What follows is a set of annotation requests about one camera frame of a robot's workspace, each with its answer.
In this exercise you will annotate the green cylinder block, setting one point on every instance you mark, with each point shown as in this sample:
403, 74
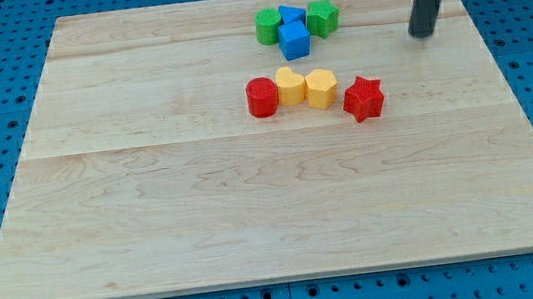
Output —
267, 22

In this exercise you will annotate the light wooden board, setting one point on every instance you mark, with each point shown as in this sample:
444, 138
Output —
142, 174

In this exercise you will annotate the yellow heart block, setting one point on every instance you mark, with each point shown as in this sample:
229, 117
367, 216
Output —
291, 86

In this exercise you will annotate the red star block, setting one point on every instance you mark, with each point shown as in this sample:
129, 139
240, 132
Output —
364, 99

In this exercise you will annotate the green star block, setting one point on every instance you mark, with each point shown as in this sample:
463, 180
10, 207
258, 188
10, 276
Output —
322, 18

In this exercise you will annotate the red cylinder block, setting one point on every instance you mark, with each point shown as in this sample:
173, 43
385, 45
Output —
262, 97

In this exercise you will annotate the blue triangle block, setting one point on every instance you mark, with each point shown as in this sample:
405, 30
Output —
292, 14

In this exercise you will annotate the blue cube block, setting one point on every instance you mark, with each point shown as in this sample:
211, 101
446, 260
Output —
294, 40

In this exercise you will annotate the yellow hexagon block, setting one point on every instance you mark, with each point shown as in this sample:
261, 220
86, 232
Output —
321, 88

